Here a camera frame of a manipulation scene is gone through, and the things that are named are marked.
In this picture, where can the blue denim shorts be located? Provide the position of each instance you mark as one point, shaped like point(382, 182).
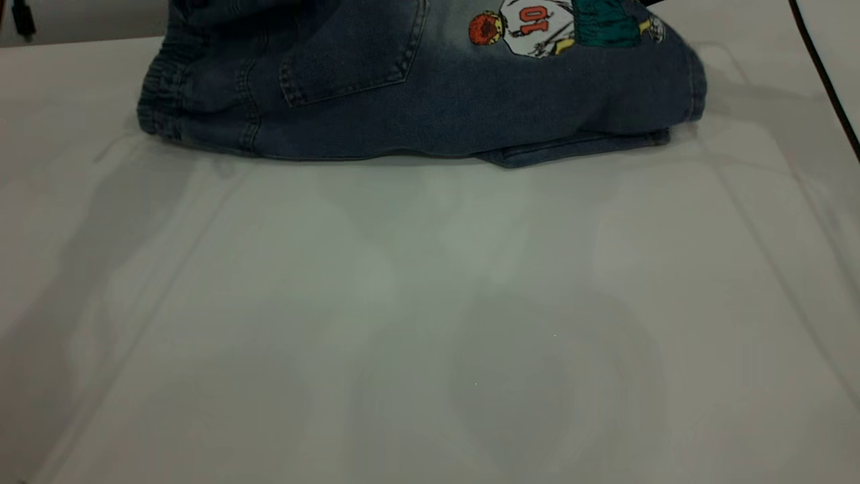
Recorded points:
point(403, 114)

